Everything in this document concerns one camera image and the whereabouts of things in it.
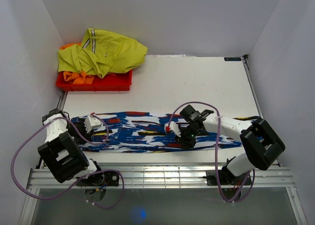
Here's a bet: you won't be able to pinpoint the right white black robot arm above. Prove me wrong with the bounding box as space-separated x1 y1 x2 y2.
165 105 285 184

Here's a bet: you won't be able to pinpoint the purple cable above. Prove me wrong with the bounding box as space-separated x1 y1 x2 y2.
168 101 255 203
10 113 125 209

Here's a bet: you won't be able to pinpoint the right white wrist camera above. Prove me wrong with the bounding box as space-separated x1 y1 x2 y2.
164 121 181 137

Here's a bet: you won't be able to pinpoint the blue white red patterned trousers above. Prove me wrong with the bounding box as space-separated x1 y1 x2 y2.
71 111 260 154

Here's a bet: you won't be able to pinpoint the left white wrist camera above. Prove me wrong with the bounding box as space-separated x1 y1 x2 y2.
84 115 102 133

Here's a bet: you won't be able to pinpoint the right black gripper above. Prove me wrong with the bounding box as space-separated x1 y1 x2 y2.
174 125 201 151

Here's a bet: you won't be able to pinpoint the yellow-green trousers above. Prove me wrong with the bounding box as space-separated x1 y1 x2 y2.
58 29 148 79

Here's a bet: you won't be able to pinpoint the orange garment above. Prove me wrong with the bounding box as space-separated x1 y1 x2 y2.
58 43 95 85

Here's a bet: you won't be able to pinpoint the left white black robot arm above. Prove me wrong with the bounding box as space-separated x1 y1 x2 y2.
37 108 104 186

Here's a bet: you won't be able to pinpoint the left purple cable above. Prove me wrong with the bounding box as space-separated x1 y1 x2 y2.
10 113 125 209

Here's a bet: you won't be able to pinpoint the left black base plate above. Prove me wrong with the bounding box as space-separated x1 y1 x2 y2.
76 171 120 187

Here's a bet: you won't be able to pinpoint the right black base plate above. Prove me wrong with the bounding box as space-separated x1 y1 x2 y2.
203 170 252 186

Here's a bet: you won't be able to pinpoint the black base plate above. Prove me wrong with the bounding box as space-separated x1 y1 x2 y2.
203 170 252 186
76 171 120 187

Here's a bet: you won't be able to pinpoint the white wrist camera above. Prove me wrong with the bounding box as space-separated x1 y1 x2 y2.
164 121 181 137
84 115 102 133

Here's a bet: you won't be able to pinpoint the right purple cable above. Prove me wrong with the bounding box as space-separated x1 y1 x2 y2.
168 101 255 203

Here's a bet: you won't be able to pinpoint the red plastic tray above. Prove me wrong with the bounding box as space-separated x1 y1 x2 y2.
56 70 132 92

